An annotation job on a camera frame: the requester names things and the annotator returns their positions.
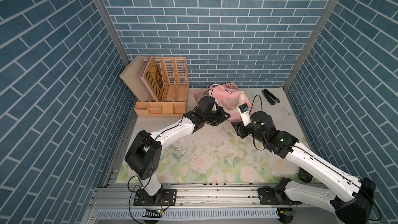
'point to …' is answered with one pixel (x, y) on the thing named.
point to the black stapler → (272, 99)
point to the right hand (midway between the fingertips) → (238, 119)
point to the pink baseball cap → (229, 101)
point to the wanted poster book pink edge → (151, 76)
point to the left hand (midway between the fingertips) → (235, 117)
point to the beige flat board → (130, 75)
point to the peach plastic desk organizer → (175, 100)
